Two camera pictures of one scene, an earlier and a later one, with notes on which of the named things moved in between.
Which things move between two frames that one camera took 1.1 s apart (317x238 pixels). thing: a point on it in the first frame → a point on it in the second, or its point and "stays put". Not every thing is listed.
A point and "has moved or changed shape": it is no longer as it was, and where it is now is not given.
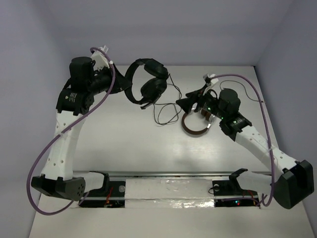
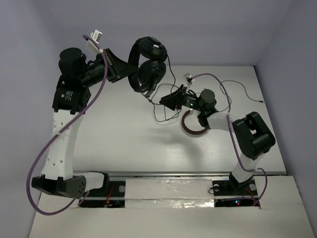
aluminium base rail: x=85 y=173 stays put
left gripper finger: x=122 y=84 → x=122 y=69
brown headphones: x=208 y=116 stays put
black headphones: x=152 y=89 has moved or changed shape
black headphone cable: x=168 y=103 → x=173 y=82
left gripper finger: x=119 y=78 → x=112 y=61
